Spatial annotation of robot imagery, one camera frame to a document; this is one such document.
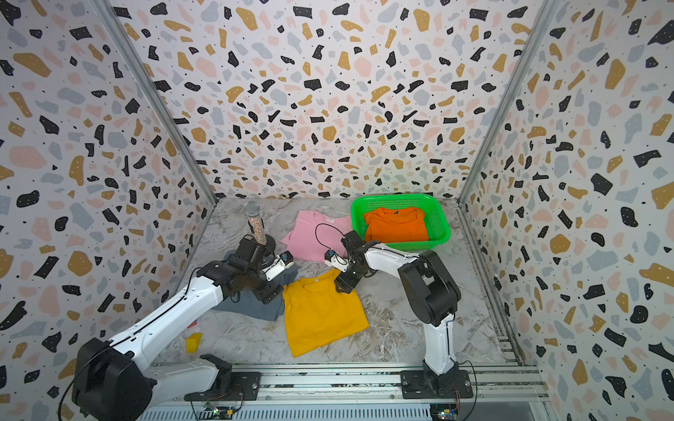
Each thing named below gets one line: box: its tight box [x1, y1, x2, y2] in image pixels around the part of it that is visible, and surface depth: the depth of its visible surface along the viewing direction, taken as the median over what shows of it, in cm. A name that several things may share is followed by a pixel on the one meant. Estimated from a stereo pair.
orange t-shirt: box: [363, 206, 430, 243], surface depth 112 cm
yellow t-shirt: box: [282, 268, 370, 358], surface depth 89 cm
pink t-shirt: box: [280, 209, 352, 262], surface depth 112 cm
